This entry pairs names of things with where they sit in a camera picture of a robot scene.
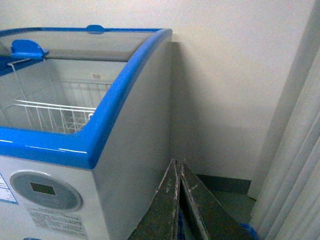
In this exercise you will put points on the white chest freezer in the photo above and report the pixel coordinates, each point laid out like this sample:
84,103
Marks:
116,161

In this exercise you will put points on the oval temperature control panel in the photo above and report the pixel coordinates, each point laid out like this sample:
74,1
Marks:
42,189

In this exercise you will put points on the white curtain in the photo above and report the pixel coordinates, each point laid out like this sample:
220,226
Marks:
287,183

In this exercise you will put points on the glass sliding freezer lid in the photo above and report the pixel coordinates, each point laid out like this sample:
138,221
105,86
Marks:
80,45

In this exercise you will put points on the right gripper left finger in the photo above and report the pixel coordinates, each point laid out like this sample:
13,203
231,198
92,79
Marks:
160,222

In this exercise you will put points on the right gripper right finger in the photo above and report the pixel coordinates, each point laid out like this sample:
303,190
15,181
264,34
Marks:
205,216

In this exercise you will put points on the grey instruction sticker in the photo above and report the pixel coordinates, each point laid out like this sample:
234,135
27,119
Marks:
65,223

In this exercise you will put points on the energy label sticker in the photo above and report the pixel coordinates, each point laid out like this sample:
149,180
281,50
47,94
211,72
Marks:
6,195

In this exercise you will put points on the white wire basket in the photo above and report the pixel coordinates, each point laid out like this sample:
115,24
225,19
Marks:
58,96

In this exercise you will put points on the blue sliding lid handle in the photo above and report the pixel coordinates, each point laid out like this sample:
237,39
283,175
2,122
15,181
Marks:
27,49

